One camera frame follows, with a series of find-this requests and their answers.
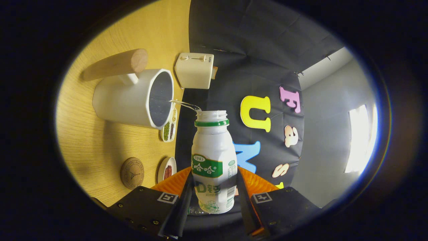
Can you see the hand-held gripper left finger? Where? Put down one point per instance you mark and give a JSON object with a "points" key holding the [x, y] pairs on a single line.
{"points": [[177, 214]]}

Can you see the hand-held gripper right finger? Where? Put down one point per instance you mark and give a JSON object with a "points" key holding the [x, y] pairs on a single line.
{"points": [[247, 211]]}

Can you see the round cork coaster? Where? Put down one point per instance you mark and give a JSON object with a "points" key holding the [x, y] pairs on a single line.
{"points": [[132, 173]]}

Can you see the white juice bottle green label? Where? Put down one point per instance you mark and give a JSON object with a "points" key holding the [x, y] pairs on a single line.
{"points": [[214, 144]]}

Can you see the clear juice stream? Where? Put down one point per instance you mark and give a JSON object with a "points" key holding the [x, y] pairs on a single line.
{"points": [[187, 104]]}

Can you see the red meat patty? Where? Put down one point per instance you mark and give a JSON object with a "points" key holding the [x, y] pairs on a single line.
{"points": [[168, 172]]}

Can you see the white round plate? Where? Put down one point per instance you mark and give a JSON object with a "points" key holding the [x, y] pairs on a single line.
{"points": [[161, 170]]}

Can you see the divided white dish with beans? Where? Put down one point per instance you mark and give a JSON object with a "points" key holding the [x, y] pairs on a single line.
{"points": [[168, 129]]}

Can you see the wooden table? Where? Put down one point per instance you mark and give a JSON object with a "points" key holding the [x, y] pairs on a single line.
{"points": [[100, 140]]}

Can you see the bright ceiling light panel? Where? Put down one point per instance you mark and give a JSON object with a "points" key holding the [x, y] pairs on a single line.
{"points": [[359, 137]]}

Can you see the bread slice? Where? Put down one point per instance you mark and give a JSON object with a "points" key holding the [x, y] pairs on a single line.
{"points": [[214, 72]]}

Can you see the cream toaster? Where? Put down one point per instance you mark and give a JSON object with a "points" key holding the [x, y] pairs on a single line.
{"points": [[194, 72]]}

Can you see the black backdrop cloth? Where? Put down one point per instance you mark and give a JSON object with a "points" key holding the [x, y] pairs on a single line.
{"points": [[250, 50]]}

